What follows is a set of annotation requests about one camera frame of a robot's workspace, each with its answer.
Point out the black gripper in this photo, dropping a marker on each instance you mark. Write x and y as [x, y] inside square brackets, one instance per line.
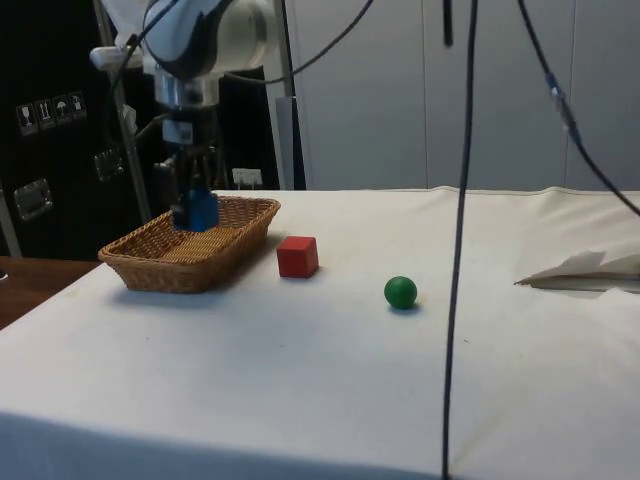
[190, 127]

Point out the blue block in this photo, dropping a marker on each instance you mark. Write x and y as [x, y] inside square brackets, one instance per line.
[205, 215]

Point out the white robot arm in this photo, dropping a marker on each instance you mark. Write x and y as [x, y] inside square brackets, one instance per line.
[240, 35]

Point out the wicker basket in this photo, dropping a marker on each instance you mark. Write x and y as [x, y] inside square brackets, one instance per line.
[165, 260]

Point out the red cube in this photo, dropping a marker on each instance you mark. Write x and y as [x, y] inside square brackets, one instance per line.
[297, 257]

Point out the black cabinet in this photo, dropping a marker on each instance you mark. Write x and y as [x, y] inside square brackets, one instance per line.
[50, 165]

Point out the pale lockers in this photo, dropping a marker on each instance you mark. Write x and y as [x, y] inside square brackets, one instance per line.
[400, 100]

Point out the green ball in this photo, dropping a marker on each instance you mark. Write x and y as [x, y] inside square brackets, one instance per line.
[400, 292]

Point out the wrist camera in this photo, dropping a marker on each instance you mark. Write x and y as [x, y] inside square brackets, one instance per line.
[107, 56]

